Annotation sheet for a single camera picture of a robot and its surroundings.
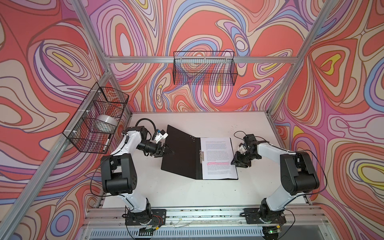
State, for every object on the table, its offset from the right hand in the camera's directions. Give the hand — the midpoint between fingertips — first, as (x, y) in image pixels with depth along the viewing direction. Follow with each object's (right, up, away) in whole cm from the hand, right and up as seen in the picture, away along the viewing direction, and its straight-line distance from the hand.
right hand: (235, 166), depth 91 cm
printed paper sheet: (-10, +6, +5) cm, 12 cm away
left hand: (-38, +10, -10) cm, 41 cm away
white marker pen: (-69, +15, -19) cm, 73 cm away
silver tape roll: (-68, +26, -20) cm, 75 cm away
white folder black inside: (-31, +2, +6) cm, 31 cm away
